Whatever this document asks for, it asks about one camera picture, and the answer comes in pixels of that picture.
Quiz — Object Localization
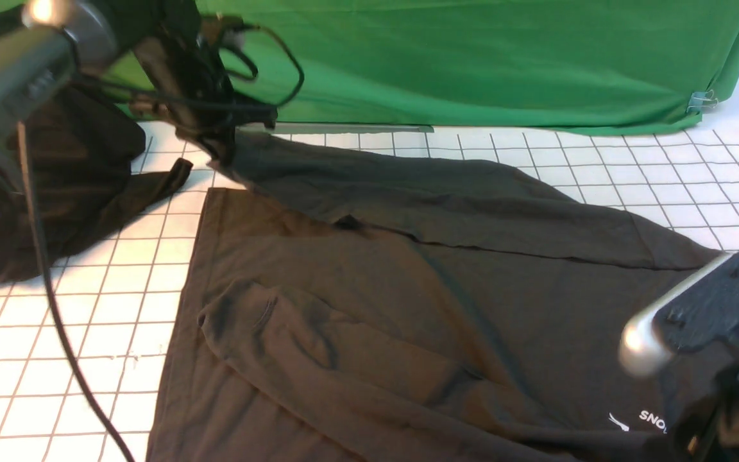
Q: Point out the white grid-pattern mat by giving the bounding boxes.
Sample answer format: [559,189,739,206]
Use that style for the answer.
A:
[0,115,739,462]

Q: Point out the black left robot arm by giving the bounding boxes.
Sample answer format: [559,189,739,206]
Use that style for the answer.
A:
[0,1,278,219]

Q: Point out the dark crumpled garment pile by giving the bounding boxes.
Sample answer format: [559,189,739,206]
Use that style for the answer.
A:
[0,13,194,309]

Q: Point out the metal strip on table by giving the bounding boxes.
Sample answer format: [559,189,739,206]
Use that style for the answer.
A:
[241,122,434,135]

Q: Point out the gray long-sleeved shirt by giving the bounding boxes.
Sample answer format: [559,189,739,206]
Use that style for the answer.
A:
[146,133,735,461]

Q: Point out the green backdrop cloth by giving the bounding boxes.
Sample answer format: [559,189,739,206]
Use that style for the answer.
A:
[196,1,739,135]

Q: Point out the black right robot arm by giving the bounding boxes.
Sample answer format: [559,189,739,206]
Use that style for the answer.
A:
[671,365,739,461]

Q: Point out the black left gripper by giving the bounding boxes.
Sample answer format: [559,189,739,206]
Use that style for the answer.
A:
[132,28,278,164]

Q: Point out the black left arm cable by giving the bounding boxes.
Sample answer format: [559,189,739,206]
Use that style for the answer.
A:
[15,19,306,462]

